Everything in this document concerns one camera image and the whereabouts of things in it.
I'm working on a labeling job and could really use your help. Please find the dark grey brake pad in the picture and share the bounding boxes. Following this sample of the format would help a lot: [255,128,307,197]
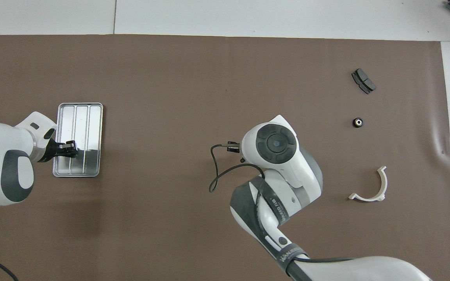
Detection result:
[351,68,377,94]

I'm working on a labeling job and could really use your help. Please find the silver metal tray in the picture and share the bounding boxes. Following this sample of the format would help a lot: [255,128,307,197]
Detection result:
[52,103,104,178]

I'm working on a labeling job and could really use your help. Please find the white curved plastic bracket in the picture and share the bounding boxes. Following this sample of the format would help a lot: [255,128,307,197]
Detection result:
[348,166,388,202]

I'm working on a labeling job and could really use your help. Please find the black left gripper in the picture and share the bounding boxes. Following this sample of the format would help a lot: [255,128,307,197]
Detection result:
[37,139,78,163]

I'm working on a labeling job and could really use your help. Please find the brown paper table mat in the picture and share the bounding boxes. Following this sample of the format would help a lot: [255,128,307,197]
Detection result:
[0,34,450,281]

